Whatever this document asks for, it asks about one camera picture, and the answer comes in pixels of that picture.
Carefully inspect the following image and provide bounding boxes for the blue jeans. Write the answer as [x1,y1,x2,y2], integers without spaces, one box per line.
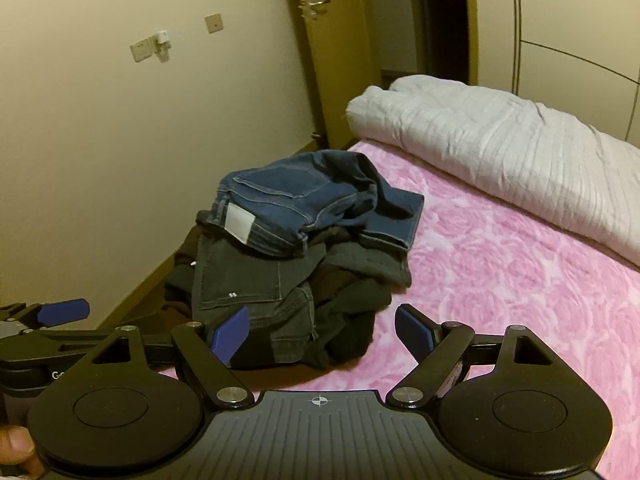
[207,149,426,261]

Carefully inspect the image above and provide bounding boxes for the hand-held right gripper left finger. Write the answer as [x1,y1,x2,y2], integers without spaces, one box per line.
[92,305,253,409]

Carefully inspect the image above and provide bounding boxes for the cream wardrobe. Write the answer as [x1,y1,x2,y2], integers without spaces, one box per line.
[472,0,640,150]

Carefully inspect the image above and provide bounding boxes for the grey jeans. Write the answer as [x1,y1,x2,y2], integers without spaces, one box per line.
[192,210,321,361]

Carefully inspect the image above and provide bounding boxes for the brown garment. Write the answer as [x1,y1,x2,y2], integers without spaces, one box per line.
[175,222,363,306]

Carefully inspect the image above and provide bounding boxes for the white ribbed quilt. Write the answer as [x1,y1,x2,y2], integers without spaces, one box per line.
[346,74,640,261]

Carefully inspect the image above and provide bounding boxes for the black garment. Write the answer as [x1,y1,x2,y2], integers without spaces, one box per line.
[302,280,393,368]

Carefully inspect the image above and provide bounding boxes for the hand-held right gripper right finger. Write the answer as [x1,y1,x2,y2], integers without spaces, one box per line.
[387,304,553,407]

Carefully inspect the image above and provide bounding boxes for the person's left hand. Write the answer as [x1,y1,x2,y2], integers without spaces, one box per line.
[0,424,47,480]

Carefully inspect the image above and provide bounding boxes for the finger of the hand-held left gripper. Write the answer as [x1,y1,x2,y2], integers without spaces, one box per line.
[0,330,121,361]
[0,298,91,335]

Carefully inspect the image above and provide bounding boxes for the dark grey garment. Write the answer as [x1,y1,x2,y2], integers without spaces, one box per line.
[322,237,413,290]

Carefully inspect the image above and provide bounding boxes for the wooden door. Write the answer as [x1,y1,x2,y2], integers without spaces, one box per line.
[280,0,385,152]

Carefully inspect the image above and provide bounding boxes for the pink rose blanket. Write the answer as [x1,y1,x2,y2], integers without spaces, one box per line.
[150,137,640,480]

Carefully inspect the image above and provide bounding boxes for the metal door handle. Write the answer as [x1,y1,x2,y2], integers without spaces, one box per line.
[298,0,332,21]

